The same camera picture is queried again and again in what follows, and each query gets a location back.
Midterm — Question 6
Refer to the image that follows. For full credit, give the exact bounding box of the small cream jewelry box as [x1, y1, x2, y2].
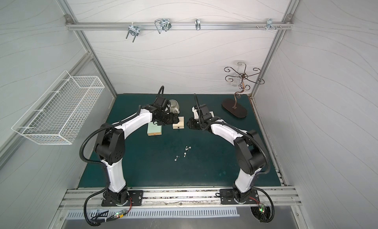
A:
[172, 117, 185, 129]

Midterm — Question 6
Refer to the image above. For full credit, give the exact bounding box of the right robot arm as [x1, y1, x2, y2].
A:
[187, 94, 271, 203]

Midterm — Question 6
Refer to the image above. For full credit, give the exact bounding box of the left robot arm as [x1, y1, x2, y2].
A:
[79, 94, 179, 205]

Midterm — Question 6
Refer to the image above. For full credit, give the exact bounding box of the mint green jewelry box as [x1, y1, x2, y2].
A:
[147, 122, 162, 136]

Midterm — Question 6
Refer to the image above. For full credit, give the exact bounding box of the black metal jewelry stand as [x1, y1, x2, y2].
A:
[222, 61, 265, 119]

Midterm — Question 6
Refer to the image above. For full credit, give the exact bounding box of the grey ribbed ceramic cup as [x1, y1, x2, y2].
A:
[168, 99, 180, 114]

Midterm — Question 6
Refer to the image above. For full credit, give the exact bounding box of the dark green table mat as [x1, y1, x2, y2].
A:
[79, 94, 281, 188]

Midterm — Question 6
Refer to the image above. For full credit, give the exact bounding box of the metal clamp hook small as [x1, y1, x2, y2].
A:
[195, 19, 201, 31]

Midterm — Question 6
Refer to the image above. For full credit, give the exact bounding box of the metal clamp hook middle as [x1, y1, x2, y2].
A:
[154, 18, 172, 34]

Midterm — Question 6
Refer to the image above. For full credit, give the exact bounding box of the metal clamp hook left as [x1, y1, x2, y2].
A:
[126, 24, 140, 42]

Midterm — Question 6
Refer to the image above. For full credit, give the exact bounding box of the metal clamp hook right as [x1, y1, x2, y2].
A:
[256, 19, 282, 31]

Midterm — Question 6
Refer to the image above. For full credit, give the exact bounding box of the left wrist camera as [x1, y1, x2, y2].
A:
[154, 97, 170, 111]

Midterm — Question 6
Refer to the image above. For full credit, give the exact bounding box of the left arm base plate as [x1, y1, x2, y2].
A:
[101, 190, 143, 207]

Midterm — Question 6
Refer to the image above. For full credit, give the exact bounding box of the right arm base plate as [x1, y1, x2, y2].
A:
[215, 188, 260, 205]

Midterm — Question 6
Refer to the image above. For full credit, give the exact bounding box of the left black cable bundle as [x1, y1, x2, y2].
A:
[83, 187, 133, 227]

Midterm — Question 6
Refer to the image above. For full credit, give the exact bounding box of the aluminium crossbar rail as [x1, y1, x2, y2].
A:
[66, 21, 294, 31]

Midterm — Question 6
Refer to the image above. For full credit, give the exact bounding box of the white wire basket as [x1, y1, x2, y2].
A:
[11, 71, 104, 145]

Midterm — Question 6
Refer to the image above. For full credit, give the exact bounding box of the aluminium front rail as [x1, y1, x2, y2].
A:
[58, 186, 302, 210]

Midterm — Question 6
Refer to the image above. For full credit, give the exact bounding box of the right black cable loop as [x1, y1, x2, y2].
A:
[250, 186, 276, 224]

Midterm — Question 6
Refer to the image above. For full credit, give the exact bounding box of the white slotted cable duct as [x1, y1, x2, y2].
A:
[66, 207, 240, 220]

